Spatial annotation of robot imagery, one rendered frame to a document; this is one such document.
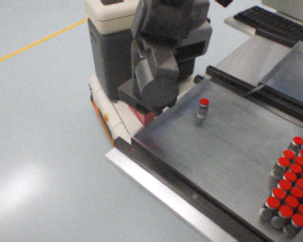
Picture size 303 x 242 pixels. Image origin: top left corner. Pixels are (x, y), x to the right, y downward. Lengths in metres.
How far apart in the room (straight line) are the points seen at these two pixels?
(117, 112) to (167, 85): 1.12
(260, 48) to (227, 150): 0.43
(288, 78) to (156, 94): 0.50
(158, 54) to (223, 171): 0.28
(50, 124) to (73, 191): 0.54
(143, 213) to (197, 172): 0.95
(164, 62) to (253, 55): 0.52
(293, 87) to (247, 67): 0.13
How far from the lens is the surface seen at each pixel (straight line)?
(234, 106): 0.72
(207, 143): 0.63
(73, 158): 1.73
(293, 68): 0.90
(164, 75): 0.41
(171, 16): 0.45
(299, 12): 1.35
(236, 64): 0.86
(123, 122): 1.48
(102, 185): 1.60
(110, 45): 1.37
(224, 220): 0.52
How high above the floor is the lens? 1.36
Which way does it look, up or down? 46 degrees down
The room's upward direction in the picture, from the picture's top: straight up
